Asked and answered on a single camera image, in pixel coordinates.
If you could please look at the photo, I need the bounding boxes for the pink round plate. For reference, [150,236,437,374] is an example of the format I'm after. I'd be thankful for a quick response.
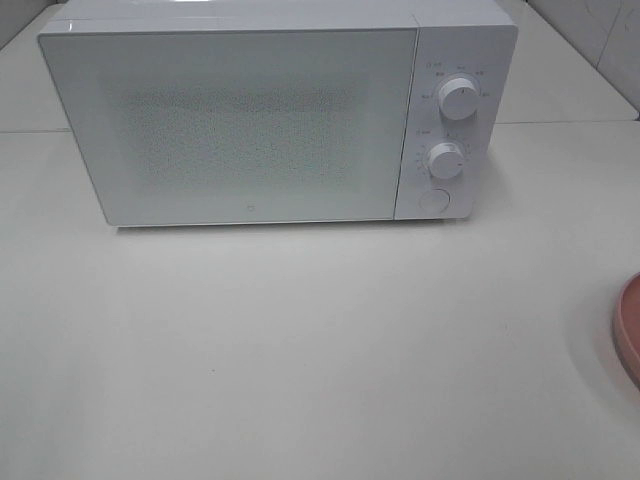
[612,274,640,387]

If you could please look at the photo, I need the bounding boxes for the white microwave door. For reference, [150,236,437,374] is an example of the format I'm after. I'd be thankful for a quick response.
[39,29,416,227]

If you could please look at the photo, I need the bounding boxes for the round white door button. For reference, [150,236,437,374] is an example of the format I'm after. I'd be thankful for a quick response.
[419,189,451,218]

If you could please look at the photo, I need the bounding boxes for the lower white microwave knob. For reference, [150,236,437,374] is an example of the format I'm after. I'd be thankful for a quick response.
[425,142,465,180]

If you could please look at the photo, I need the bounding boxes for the white microwave knob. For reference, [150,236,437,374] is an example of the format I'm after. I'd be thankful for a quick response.
[436,74,481,121]
[425,142,465,180]

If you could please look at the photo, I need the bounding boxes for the upper white microwave knob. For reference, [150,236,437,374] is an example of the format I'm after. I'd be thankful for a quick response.
[436,74,481,121]

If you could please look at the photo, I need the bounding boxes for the white microwave oven body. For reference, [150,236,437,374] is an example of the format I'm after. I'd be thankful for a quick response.
[37,1,518,222]

